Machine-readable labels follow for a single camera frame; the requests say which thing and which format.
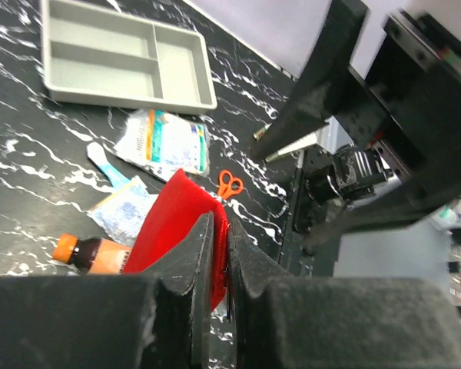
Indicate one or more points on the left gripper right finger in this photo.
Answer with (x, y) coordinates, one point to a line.
(284, 321)

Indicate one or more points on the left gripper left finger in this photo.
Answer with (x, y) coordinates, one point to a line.
(159, 318)

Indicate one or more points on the red first aid pouch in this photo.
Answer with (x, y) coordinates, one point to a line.
(176, 210)

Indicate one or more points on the stack of gauze packets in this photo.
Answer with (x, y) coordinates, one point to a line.
(162, 143)

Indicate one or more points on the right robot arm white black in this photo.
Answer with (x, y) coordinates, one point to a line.
(403, 118)

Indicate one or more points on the brown bottle orange cap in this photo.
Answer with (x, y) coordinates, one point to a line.
(93, 255)

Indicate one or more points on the clear plastic bag packet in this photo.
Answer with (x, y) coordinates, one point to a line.
(122, 214)

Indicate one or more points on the orange small scissors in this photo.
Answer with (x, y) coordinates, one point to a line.
(229, 185)

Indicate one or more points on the light blue plastic tweezers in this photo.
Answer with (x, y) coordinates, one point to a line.
(96, 154)

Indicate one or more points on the grey divided plastic tray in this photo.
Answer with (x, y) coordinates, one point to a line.
(96, 56)

